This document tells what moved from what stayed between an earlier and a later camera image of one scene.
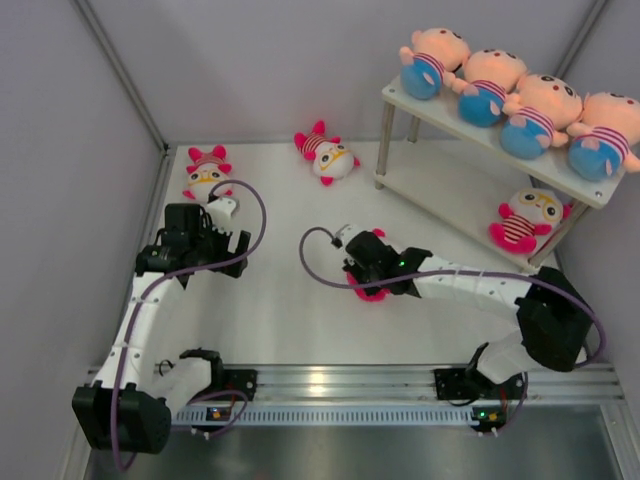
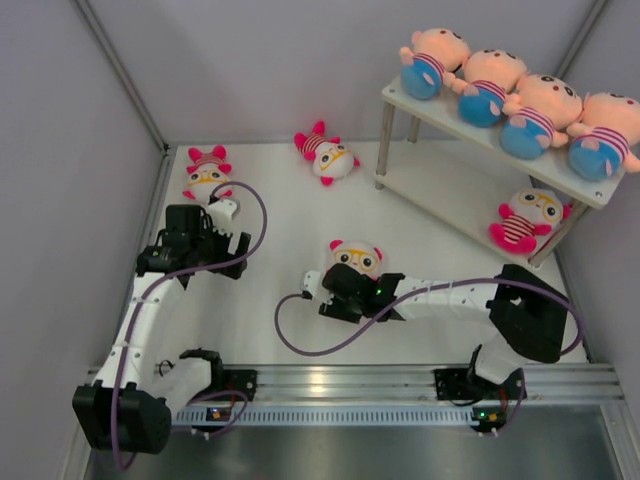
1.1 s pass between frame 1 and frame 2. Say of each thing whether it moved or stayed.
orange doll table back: stayed
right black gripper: moved
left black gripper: stayed
